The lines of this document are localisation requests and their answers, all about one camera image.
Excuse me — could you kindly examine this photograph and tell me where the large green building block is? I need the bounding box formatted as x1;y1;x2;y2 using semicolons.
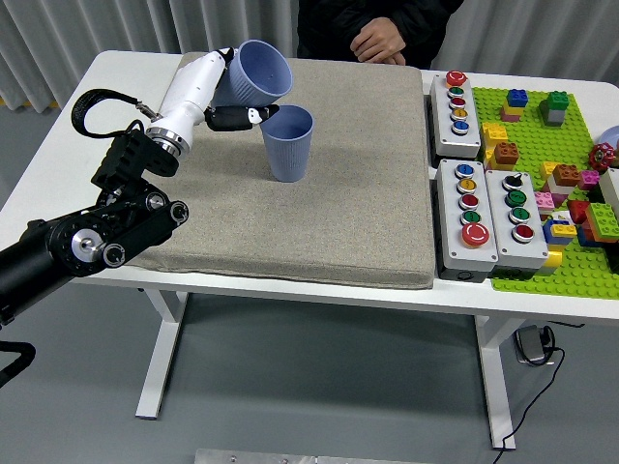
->
584;202;619;239

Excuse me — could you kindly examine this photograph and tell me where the green studded building baseplate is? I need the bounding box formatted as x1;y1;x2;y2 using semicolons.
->
471;86;619;302

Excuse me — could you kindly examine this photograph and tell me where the grey five-button control box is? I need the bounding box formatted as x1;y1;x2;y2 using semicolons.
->
434;158;500;283
428;71;485;160

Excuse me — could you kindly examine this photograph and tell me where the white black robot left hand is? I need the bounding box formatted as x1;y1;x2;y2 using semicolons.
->
153;46;281;146

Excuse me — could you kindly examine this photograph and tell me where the red valve handwheel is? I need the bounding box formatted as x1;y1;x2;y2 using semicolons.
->
588;143;617;172

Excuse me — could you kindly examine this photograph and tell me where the blue ribbed plastic cup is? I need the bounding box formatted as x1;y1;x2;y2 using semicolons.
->
212;40;294;110
260;104;315;184

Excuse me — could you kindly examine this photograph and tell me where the person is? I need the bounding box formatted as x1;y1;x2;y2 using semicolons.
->
295;0;465;69

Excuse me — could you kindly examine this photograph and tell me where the grey four-button control box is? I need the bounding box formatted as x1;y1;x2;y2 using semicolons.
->
484;168;550;280

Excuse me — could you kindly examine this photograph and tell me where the person's hand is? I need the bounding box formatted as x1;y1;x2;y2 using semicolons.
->
350;16;407;66

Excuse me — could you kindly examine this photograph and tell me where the grey-brown fabric mat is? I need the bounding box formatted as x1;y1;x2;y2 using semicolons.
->
128;51;439;291

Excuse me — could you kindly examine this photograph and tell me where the black power cable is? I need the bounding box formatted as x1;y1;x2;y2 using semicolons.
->
492;327;567;453

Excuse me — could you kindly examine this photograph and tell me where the white table leg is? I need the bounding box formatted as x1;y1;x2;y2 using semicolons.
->
134;288;191;420
473;314;529;451

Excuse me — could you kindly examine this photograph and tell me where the grey power adapter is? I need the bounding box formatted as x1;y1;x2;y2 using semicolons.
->
513;325;557;367

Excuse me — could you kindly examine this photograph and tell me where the white box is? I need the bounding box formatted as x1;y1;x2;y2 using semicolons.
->
598;167;619;218

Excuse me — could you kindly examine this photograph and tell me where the grey pleated curtain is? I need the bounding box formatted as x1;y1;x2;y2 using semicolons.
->
0;0;619;110

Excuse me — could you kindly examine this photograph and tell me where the orange building block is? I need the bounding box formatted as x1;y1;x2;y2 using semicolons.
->
493;141;521;170
552;163;582;188

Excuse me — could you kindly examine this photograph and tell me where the red building block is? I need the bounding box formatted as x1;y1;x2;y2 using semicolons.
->
567;199;592;225

